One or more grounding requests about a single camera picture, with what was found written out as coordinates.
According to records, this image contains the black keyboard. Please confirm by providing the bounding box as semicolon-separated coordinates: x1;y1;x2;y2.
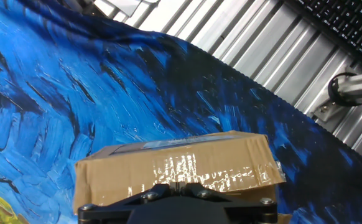
285;0;362;68

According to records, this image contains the yellow and blue painted cloth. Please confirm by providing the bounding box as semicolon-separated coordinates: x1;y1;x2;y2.
0;0;362;224

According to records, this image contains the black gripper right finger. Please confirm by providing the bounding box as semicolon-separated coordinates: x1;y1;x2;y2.
178;182;278;224

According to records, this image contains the brown cardboard box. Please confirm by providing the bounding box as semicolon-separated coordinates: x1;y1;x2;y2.
73;130;294;224

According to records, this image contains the silver bracket with black ties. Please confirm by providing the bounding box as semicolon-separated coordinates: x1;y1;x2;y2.
311;71;362;125

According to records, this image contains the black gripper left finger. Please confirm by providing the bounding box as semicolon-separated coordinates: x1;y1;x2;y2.
77;182;179;224

